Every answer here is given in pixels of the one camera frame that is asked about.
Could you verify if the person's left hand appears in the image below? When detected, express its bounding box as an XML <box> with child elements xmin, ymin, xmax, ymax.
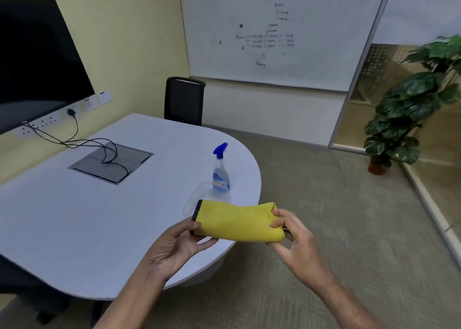
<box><xmin>147</xmin><ymin>217</ymin><xmax>219</xmax><ymax>280</ymax></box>

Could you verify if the person's right hand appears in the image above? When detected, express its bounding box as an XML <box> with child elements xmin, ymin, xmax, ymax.
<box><xmin>266</xmin><ymin>209</ymin><xmax>329</xmax><ymax>292</ymax></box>

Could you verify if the yellow microfiber cloth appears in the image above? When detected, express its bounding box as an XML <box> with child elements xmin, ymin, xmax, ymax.
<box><xmin>190</xmin><ymin>200</ymin><xmax>285</xmax><ymax>242</ymax></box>

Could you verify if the person's left forearm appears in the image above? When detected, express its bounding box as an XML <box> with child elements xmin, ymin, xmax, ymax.
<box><xmin>92</xmin><ymin>262</ymin><xmax>167</xmax><ymax>329</ymax></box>

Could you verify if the person's right forearm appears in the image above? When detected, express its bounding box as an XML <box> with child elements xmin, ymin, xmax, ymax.
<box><xmin>311</xmin><ymin>273</ymin><xmax>383</xmax><ymax>329</ymax></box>

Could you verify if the clear plastic tray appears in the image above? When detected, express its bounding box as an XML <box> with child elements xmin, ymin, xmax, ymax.
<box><xmin>182</xmin><ymin>181</ymin><xmax>231</xmax><ymax>218</ymax></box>

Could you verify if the clear spray bottle blue nozzle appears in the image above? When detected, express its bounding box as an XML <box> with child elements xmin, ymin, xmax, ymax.
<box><xmin>212</xmin><ymin>142</ymin><xmax>230</xmax><ymax>194</ymax></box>

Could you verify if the white round-ended table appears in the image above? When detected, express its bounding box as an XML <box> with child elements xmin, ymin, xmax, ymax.
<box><xmin>0</xmin><ymin>113</ymin><xmax>262</xmax><ymax>301</ymax></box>

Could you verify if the black office chair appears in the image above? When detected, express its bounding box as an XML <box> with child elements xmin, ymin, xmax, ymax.
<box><xmin>164</xmin><ymin>77</ymin><xmax>206</xmax><ymax>126</ymax></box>

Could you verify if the green potted plant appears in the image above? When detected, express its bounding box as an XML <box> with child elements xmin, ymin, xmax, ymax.
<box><xmin>364</xmin><ymin>34</ymin><xmax>461</xmax><ymax>175</ymax></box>

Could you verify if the white whiteboard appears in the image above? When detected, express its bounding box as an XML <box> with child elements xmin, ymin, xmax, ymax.
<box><xmin>178</xmin><ymin>0</ymin><xmax>391</xmax><ymax>92</ymax></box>

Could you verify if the grey table cable hatch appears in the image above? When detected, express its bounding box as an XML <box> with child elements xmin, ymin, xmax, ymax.
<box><xmin>68</xmin><ymin>142</ymin><xmax>154</xmax><ymax>185</ymax></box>

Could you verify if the black power cable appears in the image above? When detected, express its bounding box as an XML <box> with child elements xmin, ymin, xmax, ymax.
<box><xmin>22</xmin><ymin>114</ymin><xmax>132</xmax><ymax>176</ymax></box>

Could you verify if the white wall socket strip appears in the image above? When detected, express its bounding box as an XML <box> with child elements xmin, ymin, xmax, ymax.
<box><xmin>19</xmin><ymin>90</ymin><xmax>113</xmax><ymax>139</ymax></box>

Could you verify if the black wall monitor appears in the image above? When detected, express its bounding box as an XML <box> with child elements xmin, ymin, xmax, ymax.
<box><xmin>0</xmin><ymin>0</ymin><xmax>96</xmax><ymax>135</ymax></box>

